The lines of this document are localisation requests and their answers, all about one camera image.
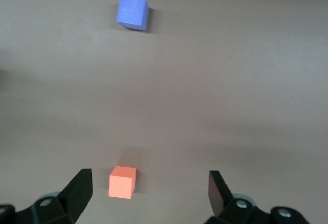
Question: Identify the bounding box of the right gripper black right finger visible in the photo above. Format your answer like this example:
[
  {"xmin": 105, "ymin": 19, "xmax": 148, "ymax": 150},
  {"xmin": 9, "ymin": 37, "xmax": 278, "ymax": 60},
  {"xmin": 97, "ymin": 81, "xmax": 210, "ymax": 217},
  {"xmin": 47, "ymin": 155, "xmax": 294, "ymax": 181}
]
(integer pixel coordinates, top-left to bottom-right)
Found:
[{"xmin": 204, "ymin": 170, "xmax": 273, "ymax": 224}]

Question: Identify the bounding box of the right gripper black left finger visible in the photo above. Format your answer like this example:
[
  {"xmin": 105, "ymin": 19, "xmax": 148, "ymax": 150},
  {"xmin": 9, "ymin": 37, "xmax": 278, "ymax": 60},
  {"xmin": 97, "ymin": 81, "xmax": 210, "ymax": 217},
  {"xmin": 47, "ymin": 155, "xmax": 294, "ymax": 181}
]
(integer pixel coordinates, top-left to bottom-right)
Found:
[{"xmin": 15, "ymin": 168, "xmax": 93, "ymax": 224}]

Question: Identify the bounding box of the orange block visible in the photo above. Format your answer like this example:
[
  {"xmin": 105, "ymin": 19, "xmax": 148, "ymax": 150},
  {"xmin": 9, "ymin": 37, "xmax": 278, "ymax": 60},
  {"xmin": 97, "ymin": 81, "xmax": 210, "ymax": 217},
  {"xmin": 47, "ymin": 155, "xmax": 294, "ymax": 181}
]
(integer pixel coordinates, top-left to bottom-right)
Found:
[{"xmin": 108, "ymin": 165, "xmax": 137, "ymax": 199}]

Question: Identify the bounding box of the purple block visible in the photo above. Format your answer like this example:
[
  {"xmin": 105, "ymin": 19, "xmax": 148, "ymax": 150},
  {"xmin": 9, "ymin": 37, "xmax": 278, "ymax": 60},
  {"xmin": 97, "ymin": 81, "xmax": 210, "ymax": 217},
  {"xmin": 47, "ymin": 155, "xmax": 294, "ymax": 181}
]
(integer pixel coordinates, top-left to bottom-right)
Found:
[{"xmin": 116, "ymin": 0, "xmax": 150, "ymax": 32}]

